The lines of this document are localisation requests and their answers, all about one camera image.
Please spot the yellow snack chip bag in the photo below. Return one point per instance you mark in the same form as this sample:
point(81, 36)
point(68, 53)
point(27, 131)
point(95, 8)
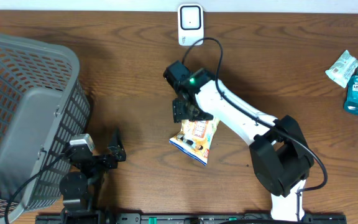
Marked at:
point(195, 138)

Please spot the white barcode scanner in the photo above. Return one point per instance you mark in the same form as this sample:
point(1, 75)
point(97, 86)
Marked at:
point(190, 24)

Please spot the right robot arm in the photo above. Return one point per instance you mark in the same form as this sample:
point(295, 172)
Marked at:
point(279, 153)

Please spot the grey plastic mesh basket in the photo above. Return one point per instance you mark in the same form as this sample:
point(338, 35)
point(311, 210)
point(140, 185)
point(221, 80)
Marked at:
point(42, 105)

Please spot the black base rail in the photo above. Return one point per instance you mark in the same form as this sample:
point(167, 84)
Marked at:
point(133, 218)

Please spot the mint green wipes pack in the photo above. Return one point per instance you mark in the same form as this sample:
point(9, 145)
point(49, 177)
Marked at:
point(342, 69)

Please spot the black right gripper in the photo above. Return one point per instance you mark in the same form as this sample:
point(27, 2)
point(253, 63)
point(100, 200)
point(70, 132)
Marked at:
point(178, 111)

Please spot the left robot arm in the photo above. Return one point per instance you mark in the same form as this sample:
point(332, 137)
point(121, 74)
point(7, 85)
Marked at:
point(80, 189)

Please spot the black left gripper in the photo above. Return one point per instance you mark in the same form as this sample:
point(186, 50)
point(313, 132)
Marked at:
point(117, 147)

